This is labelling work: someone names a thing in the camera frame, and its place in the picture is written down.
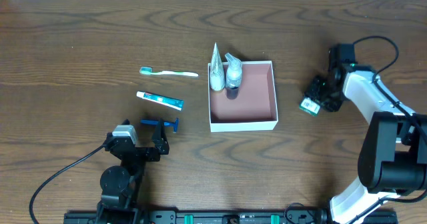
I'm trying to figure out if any blue disposable razor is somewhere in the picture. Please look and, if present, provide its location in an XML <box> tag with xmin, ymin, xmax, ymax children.
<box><xmin>140</xmin><ymin>118</ymin><xmax>179</xmax><ymax>133</ymax></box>

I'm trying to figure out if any green white small packet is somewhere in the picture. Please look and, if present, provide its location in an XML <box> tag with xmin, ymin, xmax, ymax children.
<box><xmin>299</xmin><ymin>97</ymin><xmax>321</xmax><ymax>116</ymax></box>

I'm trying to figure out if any green white toothpaste tube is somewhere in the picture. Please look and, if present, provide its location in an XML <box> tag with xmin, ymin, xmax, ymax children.
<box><xmin>136</xmin><ymin>91</ymin><xmax>184</xmax><ymax>111</ymax></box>

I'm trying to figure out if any green white toothbrush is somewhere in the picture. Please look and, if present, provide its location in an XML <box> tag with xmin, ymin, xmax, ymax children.
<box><xmin>139</xmin><ymin>67</ymin><xmax>199</xmax><ymax>77</ymax></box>

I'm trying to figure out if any clear pump soap bottle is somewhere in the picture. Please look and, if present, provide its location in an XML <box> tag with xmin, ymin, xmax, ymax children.
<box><xmin>225</xmin><ymin>53</ymin><xmax>243</xmax><ymax>99</ymax></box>

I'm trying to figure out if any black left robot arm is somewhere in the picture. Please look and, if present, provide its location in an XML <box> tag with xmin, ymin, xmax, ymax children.
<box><xmin>94</xmin><ymin>119</ymin><xmax>169</xmax><ymax>223</ymax></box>

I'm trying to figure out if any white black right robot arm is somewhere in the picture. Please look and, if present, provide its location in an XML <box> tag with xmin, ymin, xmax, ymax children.
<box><xmin>150</xmin><ymin>43</ymin><xmax>426</xmax><ymax>224</ymax></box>

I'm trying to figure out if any white box pink interior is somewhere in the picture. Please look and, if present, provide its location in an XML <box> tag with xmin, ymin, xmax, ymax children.
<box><xmin>207</xmin><ymin>61</ymin><xmax>279</xmax><ymax>133</ymax></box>

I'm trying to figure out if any white cone tube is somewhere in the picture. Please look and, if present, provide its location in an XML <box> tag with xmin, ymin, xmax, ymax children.
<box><xmin>209</xmin><ymin>43</ymin><xmax>225</xmax><ymax>91</ymax></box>

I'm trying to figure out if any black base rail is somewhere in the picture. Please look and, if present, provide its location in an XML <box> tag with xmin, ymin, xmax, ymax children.
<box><xmin>63</xmin><ymin>209</ymin><xmax>398</xmax><ymax>224</ymax></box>

